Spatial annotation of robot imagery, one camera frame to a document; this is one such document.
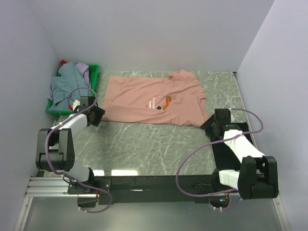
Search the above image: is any pink printed t-shirt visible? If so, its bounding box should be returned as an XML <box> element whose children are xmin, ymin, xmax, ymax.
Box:
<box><xmin>103</xmin><ymin>70</ymin><xmax>209</xmax><ymax>127</ymax></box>

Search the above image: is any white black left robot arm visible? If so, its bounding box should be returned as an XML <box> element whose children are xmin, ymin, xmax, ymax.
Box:
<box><xmin>36</xmin><ymin>96</ymin><xmax>105</xmax><ymax>194</ymax></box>

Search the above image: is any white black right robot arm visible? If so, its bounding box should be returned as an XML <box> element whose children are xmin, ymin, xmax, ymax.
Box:
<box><xmin>201</xmin><ymin>109</ymin><xmax>279</xmax><ymax>200</ymax></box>

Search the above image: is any black folded t-shirt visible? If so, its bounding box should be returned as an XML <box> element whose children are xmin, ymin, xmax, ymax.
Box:
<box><xmin>212</xmin><ymin>122</ymin><xmax>253</xmax><ymax>170</ymax></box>

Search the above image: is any grey-blue t-shirt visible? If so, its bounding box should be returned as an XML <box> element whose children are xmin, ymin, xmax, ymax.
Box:
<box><xmin>48</xmin><ymin>62</ymin><xmax>91</xmax><ymax>111</ymax></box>

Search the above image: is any green plastic bin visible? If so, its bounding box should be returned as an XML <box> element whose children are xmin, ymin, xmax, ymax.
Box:
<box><xmin>46</xmin><ymin>64</ymin><xmax>100</xmax><ymax>116</ymax></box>

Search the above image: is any black base beam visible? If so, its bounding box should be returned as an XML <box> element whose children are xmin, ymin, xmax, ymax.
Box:
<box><xmin>66</xmin><ymin>168</ymin><xmax>240</xmax><ymax>207</ymax></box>

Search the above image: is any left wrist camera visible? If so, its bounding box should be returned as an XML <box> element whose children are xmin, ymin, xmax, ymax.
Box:
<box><xmin>68</xmin><ymin>100</ymin><xmax>80</xmax><ymax>111</ymax></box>

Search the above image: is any aluminium frame rail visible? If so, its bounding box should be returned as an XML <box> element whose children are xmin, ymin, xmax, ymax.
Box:
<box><xmin>25</xmin><ymin>120</ymin><xmax>281</xmax><ymax>197</ymax></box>

